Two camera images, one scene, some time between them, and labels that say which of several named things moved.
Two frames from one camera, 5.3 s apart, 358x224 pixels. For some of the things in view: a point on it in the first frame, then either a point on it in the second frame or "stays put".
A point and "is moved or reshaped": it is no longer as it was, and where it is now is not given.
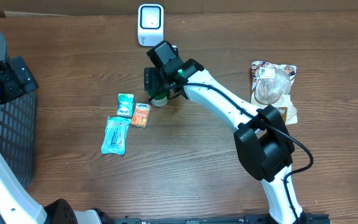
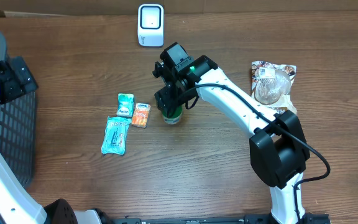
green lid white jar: x=157 y=98 is moved or reshaped
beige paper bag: x=271 y=84 stays put
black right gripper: x=154 y=79 -> x=169 y=102
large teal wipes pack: x=115 y=140 stays put
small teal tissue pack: x=125 y=104 stays put
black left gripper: x=6 y=73 stays put
